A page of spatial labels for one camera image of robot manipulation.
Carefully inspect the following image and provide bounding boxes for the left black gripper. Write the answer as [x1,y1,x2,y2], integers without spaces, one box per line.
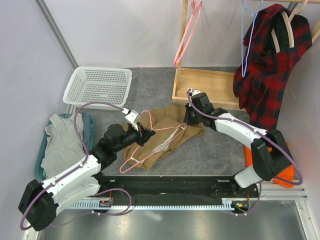
[114,122,155,153]

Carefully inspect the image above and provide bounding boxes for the slotted white cable duct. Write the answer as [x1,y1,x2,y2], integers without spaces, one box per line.
[69,197,258,210]

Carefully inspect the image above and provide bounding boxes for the orange garment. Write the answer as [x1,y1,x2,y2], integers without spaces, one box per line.
[244,146,295,188]

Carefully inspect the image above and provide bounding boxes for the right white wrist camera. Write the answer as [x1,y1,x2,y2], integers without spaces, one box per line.
[187,88,201,97]

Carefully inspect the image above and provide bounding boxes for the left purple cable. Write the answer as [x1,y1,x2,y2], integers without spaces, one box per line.
[19,101,128,231]

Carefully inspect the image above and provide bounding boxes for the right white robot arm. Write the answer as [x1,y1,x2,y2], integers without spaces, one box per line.
[184,88,293,197]

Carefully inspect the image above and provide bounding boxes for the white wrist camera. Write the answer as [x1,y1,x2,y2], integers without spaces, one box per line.
[187,88,201,97]
[122,108,141,131]

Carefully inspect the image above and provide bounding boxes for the thick pink plastic hanger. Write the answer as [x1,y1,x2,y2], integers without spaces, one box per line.
[173,0,203,67]

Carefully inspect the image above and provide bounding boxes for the red plaid skirt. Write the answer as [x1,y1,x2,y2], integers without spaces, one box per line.
[233,4,313,130]

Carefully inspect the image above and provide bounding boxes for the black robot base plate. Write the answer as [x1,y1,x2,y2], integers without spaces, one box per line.
[94,173,259,204]

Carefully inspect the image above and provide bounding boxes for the beige wooden hanger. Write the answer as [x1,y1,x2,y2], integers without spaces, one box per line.
[271,0,308,53]

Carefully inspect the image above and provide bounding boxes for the thin pink wire hanger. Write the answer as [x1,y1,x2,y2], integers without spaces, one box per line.
[119,110,187,174]

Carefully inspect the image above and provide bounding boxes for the light blue wire hanger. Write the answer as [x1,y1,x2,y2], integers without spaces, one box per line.
[240,0,264,78]

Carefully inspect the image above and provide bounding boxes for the tan brown garment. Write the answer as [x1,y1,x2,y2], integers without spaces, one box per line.
[122,104,205,170]

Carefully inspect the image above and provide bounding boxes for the purple cable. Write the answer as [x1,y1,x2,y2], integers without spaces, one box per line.
[186,88,304,186]
[19,101,128,231]

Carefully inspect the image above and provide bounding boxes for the wooden clothes rack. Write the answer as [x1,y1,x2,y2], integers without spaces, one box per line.
[171,0,320,112]

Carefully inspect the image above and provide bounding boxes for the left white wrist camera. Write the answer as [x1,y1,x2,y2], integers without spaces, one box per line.
[122,108,141,131]

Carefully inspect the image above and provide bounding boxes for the grey t-shirt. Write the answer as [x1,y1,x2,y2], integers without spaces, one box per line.
[41,113,85,179]

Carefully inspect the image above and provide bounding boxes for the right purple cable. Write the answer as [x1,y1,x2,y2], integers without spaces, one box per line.
[186,88,304,186]

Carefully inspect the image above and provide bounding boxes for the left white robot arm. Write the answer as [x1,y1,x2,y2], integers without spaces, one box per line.
[18,123,155,231]

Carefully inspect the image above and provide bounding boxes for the white plastic basket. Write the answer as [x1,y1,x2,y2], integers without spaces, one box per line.
[63,66,132,111]

